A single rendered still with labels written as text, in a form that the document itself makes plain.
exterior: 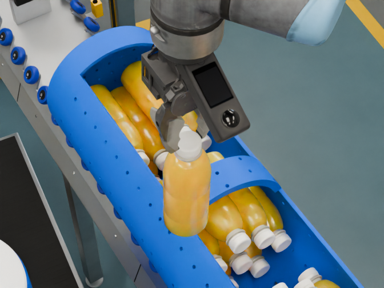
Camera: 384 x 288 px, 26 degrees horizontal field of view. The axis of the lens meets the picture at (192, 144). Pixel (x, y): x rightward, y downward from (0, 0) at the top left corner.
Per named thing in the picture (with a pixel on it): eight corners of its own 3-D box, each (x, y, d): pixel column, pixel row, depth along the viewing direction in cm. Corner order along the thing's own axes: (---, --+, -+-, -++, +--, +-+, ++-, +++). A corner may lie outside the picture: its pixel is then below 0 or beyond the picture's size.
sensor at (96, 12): (98, 10, 223) (97, -4, 219) (104, 16, 221) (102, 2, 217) (73, 20, 220) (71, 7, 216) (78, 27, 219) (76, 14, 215)
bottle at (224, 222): (168, 184, 161) (221, 256, 152) (163, 166, 155) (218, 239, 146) (199, 166, 163) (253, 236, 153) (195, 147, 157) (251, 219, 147)
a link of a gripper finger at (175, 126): (155, 128, 121) (166, 84, 114) (177, 158, 118) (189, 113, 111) (137, 135, 119) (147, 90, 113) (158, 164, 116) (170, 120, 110)
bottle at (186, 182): (196, 243, 131) (199, 176, 116) (156, 226, 133) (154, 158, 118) (214, 208, 135) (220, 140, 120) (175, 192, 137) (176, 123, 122)
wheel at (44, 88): (48, 82, 197) (41, 81, 196) (56, 94, 195) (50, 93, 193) (39, 96, 199) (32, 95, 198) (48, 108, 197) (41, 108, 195)
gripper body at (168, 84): (187, 63, 116) (190, 0, 106) (220, 104, 112) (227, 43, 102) (139, 84, 114) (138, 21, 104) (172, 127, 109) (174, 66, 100)
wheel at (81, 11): (71, -5, 213) (66, 0, 214) (79, 6, 211) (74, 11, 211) (82, 1, 217) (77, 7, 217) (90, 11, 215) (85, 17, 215)
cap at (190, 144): (194, 165, 118) (194, 158, 116) (169, 155, 119) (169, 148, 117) (206, 145, 120) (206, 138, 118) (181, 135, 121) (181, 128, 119)
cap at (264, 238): (250, 235, 153) (255, 242, 152) (267, 223, 154) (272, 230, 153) (252, 243, 157) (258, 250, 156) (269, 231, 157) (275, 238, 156)
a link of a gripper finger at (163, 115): (178, 126, 115) (189, 82, 109) (184, 135, 114) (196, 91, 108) (148, 135, 113) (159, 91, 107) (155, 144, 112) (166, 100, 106)
